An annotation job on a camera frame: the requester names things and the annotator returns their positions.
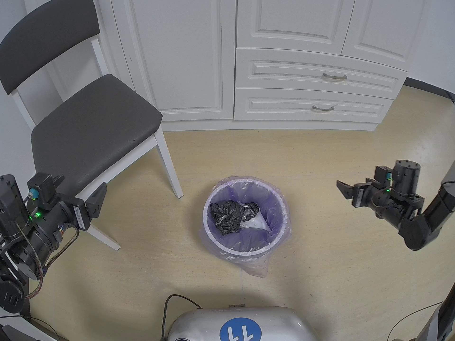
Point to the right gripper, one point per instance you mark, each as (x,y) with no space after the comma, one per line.
(373,197)

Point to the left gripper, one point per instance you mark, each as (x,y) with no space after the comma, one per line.
(64,220)

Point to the black plastic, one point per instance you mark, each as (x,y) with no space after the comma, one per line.
(231,217)

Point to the purple plastic bag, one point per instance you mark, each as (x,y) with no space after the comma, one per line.
(256,266)

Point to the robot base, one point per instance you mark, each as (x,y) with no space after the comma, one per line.
(199,325)

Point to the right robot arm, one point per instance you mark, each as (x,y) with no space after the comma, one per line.
(407,178)

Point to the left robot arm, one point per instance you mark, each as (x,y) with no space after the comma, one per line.
(14,204)

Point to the white trash bin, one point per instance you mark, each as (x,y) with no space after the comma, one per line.
(245,252)

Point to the white chair dark grey seat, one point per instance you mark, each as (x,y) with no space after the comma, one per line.
(46,34)

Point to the white wardrobe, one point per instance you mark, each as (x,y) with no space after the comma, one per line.
(302,12)

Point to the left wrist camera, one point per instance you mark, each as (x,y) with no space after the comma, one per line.
(44,188)

